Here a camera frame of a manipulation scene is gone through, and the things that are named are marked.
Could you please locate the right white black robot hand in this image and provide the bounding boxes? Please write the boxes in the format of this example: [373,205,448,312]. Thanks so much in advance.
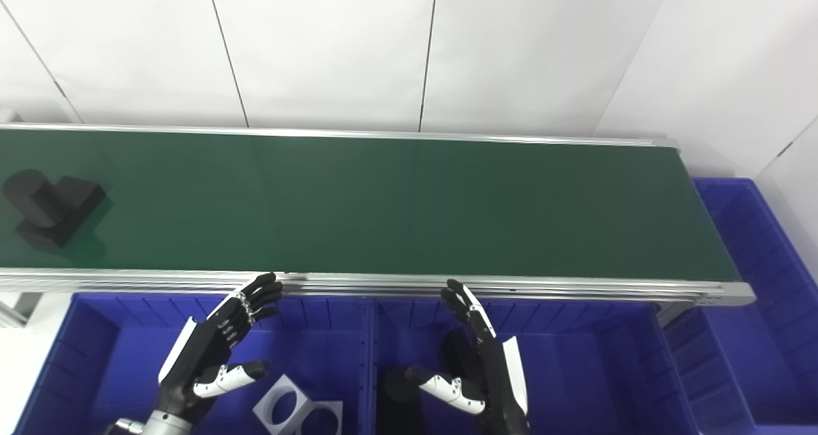
[405,279,531,435]

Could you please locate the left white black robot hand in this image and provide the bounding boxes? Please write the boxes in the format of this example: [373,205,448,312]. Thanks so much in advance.
[157,272,285,423]

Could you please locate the black block cylinder part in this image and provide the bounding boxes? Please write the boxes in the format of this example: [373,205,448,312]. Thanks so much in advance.
[377,330,486,435]
[1,169,108,252]

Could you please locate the blue plastic bin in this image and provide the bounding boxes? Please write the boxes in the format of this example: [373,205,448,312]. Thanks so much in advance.
[663,178,818,435]
[369,296,700,435]
[13,293,373,435]

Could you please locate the white part with round holes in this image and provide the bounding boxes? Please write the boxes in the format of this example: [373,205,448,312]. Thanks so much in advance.
[252,374,344,435]

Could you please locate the green conveyor belt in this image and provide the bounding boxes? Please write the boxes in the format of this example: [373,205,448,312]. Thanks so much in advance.
[0,128,742,282]
[0,122,757,328]

